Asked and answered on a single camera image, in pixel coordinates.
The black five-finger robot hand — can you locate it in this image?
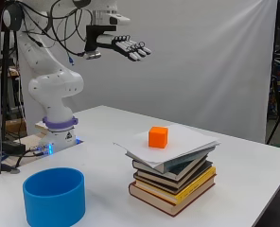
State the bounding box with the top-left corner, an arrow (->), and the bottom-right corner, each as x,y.
83,24 -> 153,62

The orange cube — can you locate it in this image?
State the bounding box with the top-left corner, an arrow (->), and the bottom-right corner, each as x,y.
148,126 -> 169,149

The white backdrop sheet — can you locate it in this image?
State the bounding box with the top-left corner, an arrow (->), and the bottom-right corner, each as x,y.
18,0 -> 278,145

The grey cover book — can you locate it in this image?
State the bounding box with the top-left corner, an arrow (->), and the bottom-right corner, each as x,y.
131,146 -> 217,175

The brown cardboard box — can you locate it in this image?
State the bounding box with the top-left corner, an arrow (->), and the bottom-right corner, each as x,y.
5,117 -> 27,137

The black cover book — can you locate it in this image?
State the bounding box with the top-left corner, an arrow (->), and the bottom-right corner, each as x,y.
132,156 -> 214,195

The black power adapter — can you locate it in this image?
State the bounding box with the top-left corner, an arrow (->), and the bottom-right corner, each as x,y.
2,140 -> 27,156

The yellow cover book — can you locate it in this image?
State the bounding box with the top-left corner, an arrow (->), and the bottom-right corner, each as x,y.
133,166 -> 218,205

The red-brown cover book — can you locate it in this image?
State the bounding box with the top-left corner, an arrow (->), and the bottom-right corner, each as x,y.
128,173 -> 218,218

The blue round tub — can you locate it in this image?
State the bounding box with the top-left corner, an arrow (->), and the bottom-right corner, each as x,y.
22,166 -> 86,227

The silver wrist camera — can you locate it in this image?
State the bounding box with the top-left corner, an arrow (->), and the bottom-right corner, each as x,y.
83,50 -> 102,61

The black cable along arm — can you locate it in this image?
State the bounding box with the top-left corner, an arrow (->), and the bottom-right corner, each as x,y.
20,0 -> 96,59

